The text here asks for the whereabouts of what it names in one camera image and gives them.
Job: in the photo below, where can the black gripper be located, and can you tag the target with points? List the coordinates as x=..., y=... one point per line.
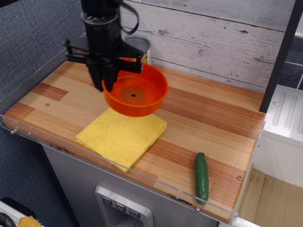
x=103, y=46

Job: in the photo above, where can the patterned tin can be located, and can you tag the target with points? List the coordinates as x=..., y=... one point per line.
x=141, y=43

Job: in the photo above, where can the clear acrylic front guard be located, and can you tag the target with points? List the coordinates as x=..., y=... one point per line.
x=224, y=217

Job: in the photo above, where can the green toy cucumber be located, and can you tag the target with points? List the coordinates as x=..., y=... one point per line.
x=201, y=178

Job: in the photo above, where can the white toy sink unit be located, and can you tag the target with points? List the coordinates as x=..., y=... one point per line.
x=279, y=152

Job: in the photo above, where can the silver dispenser panel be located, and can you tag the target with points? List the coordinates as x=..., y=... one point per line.
x=120, y=211

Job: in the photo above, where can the grey toy fridge cabinet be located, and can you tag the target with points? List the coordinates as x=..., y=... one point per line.
x=79, y=176

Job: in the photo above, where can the black right frame post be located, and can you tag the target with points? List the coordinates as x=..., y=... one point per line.
x=282, y=54

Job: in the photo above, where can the orange pot with grey handle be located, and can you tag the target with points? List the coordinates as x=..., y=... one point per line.
x=137, y=94

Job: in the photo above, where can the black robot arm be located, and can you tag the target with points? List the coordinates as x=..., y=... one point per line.
x=102, y=8

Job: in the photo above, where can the yellow cloth napkin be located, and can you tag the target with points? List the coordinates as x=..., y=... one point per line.
x=119, y=138

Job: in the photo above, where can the yellow object bottom left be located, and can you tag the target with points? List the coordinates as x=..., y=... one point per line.
x=28, y=222

